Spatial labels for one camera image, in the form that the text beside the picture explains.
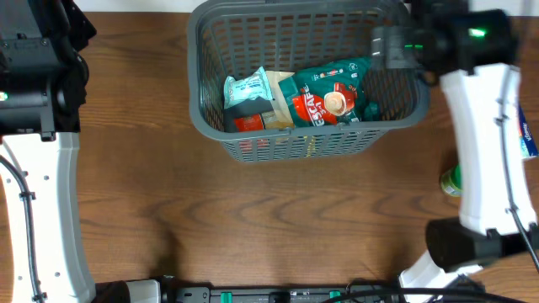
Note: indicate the orange pasta package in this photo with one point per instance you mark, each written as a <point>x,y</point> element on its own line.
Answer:
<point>263,121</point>

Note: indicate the beige paper pouch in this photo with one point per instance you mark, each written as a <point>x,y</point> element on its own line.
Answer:
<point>278,102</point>

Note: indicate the light blue wipes packet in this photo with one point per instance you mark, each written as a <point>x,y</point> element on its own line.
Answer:
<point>250,88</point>

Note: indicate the green coffee bag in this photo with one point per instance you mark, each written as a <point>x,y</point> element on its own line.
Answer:
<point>327,95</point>

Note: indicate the green lid jar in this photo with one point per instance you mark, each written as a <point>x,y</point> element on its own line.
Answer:
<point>451,182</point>

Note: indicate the tissue pack multipack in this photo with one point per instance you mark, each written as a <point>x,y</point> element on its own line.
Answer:
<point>527,144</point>

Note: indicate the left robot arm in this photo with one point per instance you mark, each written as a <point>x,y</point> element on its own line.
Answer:
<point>43,86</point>

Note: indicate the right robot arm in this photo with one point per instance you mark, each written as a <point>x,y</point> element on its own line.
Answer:
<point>473,56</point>

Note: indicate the grey plastic basket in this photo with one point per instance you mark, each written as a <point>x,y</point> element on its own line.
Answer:
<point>235,38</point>

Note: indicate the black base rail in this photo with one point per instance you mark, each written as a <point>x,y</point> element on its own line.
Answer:
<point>298,295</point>

